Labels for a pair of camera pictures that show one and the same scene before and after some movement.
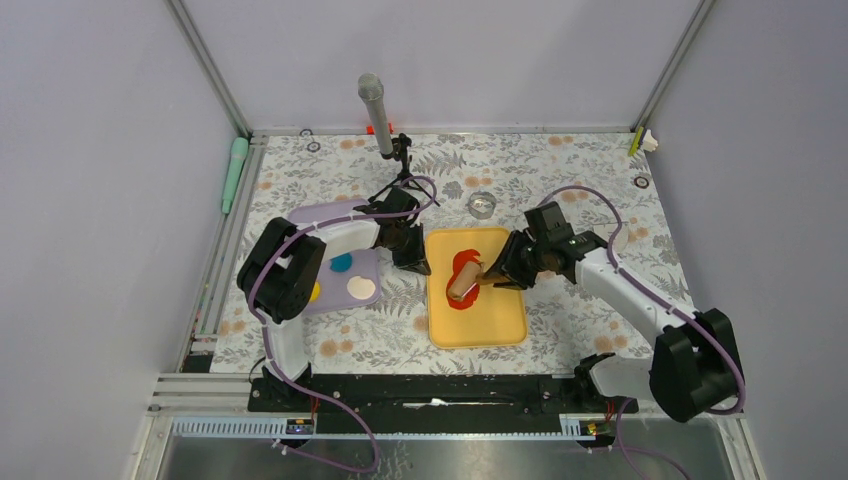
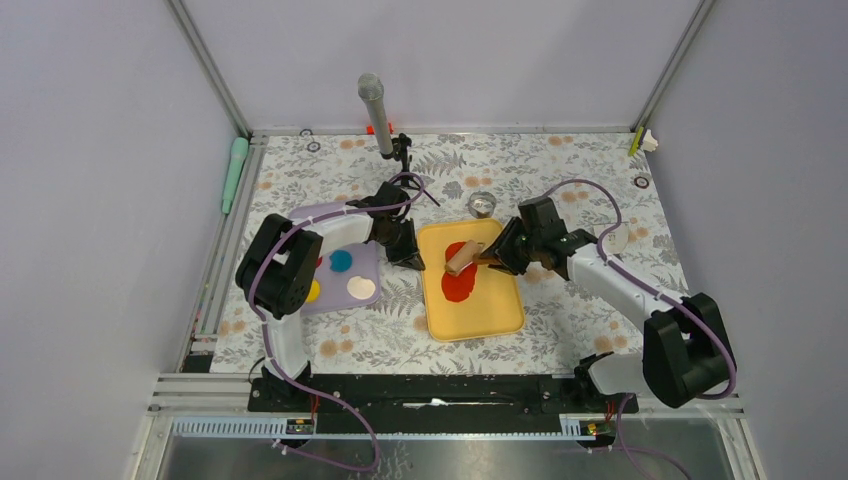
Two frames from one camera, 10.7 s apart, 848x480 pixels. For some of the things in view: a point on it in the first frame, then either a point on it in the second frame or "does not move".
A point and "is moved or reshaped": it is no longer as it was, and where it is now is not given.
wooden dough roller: [469, 274] -> [464, 256]
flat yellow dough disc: [316, 293] does not move
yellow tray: [497, 319] is moved or reshaped
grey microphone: [371, 90] does not move
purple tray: [356, 287] does not move
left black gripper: [416, 259] does not move
